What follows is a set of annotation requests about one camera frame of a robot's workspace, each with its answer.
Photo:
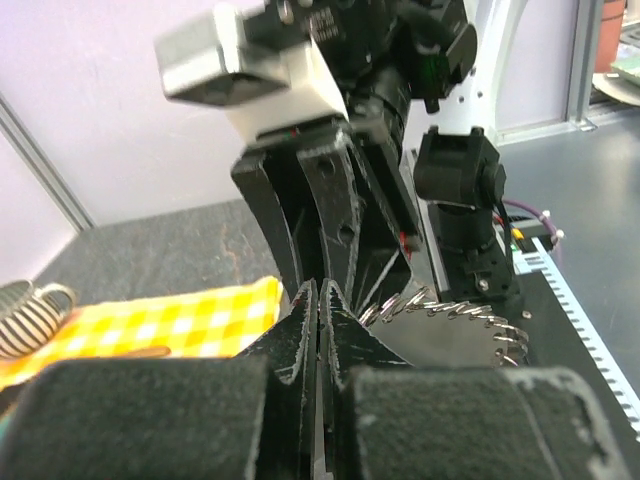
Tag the gold knife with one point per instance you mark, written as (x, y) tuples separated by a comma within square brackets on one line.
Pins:
[(143, 353)]

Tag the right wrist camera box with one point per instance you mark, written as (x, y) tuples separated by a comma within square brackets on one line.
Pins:
[(262, 66)]

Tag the large keyring organiser with rings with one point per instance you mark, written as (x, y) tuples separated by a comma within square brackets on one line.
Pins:
[(428, 333)]

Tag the striped mug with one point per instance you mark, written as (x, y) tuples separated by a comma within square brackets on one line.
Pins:
[(32, 315)]

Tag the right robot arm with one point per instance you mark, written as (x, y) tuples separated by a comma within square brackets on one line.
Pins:
[(415, 168)]

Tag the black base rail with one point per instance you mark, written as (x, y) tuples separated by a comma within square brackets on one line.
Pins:
[(554, 342)]

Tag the white cable duct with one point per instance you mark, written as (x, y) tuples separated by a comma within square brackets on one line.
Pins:
[(541, 261)]

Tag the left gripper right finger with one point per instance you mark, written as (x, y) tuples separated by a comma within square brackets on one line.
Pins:
[(385, 419)]

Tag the orange checkered cloth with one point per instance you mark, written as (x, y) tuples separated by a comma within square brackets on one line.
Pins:
[(212, 323)]

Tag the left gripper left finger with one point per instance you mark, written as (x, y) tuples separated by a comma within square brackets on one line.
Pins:
[(247, 417)]

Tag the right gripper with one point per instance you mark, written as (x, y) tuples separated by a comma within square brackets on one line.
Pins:
[(331, 204)]

